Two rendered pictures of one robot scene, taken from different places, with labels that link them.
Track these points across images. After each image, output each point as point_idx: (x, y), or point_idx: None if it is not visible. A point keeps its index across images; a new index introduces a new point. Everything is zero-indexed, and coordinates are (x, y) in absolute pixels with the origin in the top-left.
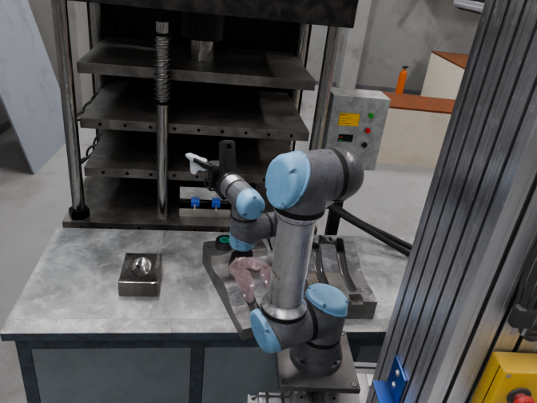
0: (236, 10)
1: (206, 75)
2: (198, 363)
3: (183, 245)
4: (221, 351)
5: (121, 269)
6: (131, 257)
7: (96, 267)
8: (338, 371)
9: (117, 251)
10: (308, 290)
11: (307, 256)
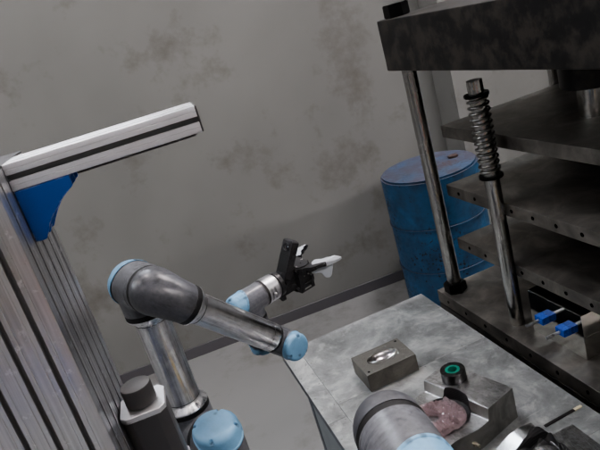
0: (506, 62)
1: (533, 144)
2: None
3: (472, 361)
4: None
5: (369, 350)
6: (391, 344)
7: (384, 341)
8: None
9: (417, 336)
10: (212, 410)
11: (153, 358)
